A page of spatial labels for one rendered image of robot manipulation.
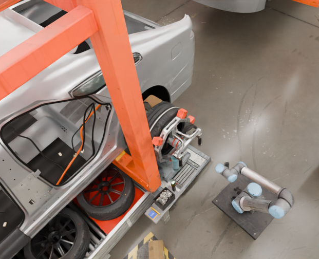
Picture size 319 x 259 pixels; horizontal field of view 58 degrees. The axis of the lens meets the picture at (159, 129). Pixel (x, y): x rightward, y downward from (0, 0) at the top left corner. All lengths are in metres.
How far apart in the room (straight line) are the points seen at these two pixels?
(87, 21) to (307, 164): 3.42
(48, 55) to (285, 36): 5.02
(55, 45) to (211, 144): 3.07
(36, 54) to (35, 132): 2.23
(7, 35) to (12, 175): 1.34
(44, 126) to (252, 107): 2.96
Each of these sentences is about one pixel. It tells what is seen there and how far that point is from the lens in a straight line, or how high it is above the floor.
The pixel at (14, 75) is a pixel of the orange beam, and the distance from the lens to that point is 1.45.
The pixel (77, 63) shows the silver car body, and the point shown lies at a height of 1.93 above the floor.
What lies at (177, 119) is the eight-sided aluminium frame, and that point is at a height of 1.12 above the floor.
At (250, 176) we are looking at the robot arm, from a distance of 2.90.
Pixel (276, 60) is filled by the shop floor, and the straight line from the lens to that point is 5.47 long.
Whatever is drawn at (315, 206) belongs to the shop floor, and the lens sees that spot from 4.02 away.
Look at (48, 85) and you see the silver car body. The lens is 2.49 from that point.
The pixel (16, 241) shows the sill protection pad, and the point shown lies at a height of 0.92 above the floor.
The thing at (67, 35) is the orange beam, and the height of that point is 2.70.
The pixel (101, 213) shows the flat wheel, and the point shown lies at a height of 0.50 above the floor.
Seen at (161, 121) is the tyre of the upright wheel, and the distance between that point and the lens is 2.95.
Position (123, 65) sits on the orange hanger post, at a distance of 1.81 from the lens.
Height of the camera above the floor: 3.51
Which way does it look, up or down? 54 degrees down
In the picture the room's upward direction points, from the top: 10 degrees counter-clockwise
